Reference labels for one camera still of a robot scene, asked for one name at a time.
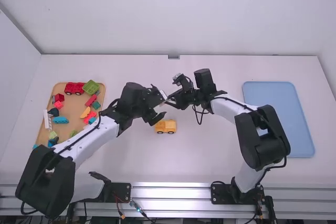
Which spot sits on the small teal toy brick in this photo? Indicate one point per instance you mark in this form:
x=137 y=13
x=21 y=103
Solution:
x=35 y=146
x=92 y=121

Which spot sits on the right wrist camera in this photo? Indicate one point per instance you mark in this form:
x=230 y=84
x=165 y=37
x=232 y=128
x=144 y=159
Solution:
x=178 y=79

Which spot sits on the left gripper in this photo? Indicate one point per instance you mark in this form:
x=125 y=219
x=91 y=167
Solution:
x=149 y=103

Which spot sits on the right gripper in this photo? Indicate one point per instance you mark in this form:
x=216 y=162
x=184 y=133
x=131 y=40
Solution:
x=190 y=98

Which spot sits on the long teal toy brick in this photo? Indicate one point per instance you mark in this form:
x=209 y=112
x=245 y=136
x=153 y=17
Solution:
x=60 y=120

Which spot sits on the light green toy brick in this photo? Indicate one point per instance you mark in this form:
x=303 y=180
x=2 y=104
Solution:
x=53 y=135

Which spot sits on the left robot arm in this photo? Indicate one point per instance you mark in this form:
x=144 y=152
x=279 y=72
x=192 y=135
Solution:
x=86 y=140

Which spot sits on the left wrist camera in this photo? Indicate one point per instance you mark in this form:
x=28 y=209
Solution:
x=163 y=95

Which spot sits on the long red toy brick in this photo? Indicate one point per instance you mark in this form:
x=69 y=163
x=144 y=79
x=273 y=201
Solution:
x=91 y=100

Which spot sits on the yellow curved toy brick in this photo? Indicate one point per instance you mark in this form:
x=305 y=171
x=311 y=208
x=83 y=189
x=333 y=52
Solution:
x=85 y=112

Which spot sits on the red wheeled toy brick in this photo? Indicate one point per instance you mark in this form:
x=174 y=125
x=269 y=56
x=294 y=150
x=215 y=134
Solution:
x=74 y=88

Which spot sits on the black toy brick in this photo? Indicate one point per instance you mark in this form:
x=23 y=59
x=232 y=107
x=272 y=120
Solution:
x=53 y=111

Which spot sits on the silver rails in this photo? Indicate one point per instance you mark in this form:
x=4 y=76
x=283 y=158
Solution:
x=170 y=195

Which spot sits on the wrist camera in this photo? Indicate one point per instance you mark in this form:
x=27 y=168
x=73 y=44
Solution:
x=178 y=79
x=163 y=95

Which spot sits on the white toy ladder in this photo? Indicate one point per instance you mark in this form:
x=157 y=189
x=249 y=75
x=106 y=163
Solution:
x=48 y=119

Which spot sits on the blue toy brick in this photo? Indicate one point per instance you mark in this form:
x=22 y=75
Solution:
x=52 y=143

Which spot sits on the blue mat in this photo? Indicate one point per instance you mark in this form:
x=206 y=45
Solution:
x=273 y=95

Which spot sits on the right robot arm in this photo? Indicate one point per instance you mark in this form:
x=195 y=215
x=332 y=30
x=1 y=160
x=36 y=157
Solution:
x=262 y=140

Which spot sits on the yellow toy car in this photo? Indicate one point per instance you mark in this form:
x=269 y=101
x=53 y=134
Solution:
x=166 y=127

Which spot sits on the grey toy brick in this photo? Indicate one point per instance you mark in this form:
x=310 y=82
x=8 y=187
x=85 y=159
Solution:
x=97 y=93

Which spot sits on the tan tray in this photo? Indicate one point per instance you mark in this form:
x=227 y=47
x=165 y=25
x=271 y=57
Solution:
x=71 y=110

